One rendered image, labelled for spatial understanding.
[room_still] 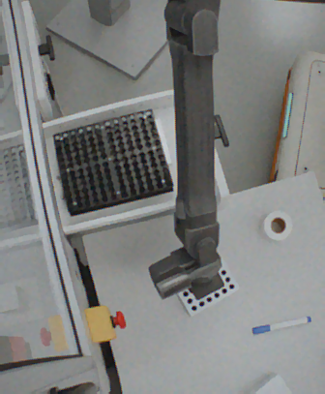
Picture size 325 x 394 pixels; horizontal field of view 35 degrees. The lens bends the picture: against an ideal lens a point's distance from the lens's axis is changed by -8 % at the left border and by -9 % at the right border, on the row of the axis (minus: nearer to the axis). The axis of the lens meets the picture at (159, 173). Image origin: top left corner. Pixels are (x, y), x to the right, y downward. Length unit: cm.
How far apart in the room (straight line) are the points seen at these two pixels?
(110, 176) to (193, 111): 39
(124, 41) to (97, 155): 121
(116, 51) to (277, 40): 72
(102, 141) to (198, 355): 52
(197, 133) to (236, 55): 151
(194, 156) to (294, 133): 108
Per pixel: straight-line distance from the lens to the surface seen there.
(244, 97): 223
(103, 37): 232
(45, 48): 128
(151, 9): 239
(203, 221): 90
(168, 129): 123
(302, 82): 200
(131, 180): 115
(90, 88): 224
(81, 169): 117
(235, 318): 122
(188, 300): 121
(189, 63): 79
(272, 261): 125
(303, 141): 189
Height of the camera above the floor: 196
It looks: 71 degrees down
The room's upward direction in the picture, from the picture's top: straight up
